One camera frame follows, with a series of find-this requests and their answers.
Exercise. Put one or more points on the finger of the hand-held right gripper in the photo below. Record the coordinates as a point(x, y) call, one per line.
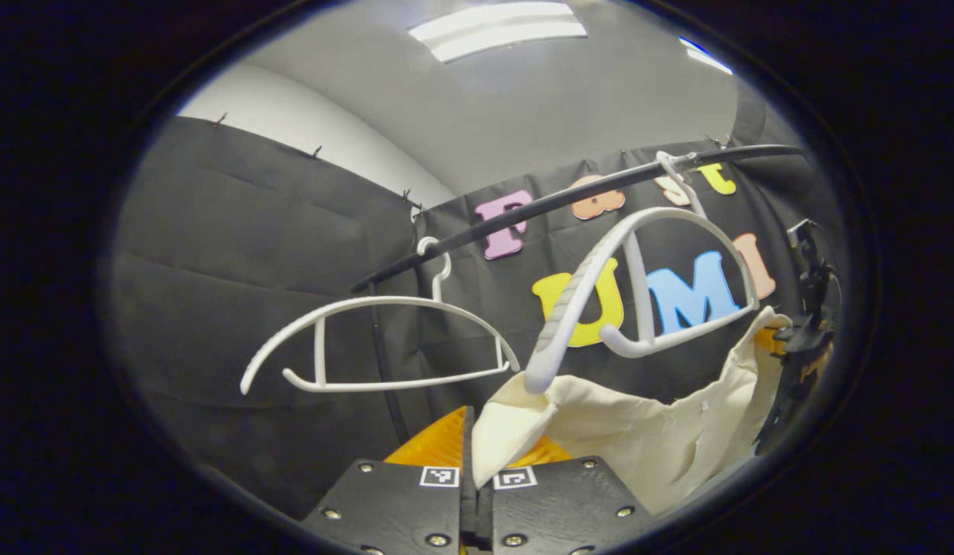
point(797, 338)

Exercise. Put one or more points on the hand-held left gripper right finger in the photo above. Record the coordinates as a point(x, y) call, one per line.
point(562, 505)

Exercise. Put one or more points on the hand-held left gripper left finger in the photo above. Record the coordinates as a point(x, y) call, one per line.
point(468, 455)

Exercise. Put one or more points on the cream shirt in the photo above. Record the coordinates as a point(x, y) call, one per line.
point(646, 439)

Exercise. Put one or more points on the white plastic hanger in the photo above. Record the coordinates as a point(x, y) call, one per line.
point(573, 297)
point(384, 302)

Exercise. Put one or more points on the black clothes rack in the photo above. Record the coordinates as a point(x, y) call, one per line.
point(569, 196)

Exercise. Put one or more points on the small ceiling light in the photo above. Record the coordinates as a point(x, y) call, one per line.
point(704, 55)

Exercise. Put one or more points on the large ceiling light panel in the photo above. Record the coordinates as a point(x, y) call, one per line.
point(496, 29)

